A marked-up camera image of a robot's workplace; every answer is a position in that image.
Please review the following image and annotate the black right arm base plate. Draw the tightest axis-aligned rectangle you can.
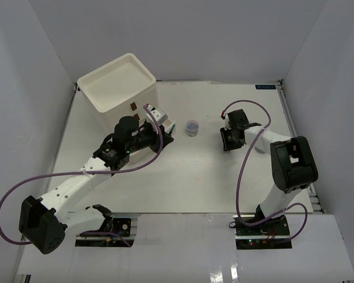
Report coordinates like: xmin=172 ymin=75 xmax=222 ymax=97
xmin=229 ymin=216 xmax=290 ymax=241

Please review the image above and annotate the blue table label sticker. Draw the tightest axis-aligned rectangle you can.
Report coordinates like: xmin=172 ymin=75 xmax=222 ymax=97
xmin=255 ymin=84 xmax=276 ymax=90

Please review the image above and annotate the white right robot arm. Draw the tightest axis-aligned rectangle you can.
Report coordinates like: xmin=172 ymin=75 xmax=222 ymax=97
xmin=220 ymin=109 xmax=319 ymax=235

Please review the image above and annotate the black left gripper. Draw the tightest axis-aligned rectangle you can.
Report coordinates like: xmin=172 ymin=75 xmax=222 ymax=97
xmin=127 ymin=121 xmax=174 ymax=154

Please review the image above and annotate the white drawer cabinet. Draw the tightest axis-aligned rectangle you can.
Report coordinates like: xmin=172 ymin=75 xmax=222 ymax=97
xmin=77 ymin=53 xmax=159 ymax=134

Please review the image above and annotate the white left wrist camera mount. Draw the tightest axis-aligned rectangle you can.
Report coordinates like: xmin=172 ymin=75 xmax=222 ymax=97
xmin=146 ymin=104 xmax=168 ymax=126

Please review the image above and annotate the clear jar of paper clips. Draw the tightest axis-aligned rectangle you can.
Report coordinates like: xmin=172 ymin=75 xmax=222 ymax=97
xmin=185 ymin=120 xmax=199 ymax=137

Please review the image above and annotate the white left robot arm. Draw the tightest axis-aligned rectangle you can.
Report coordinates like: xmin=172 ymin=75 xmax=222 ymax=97
xmin=19 ymin=110 xmax=173 ymax=255

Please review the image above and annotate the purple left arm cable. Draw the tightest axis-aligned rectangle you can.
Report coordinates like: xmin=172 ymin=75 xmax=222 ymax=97
xmin=0 ymin=103 xmax=165 ymax=246

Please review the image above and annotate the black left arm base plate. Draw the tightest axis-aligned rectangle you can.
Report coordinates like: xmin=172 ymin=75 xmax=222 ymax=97
xmin=77 ymin=217 xmax=133 ymax=238

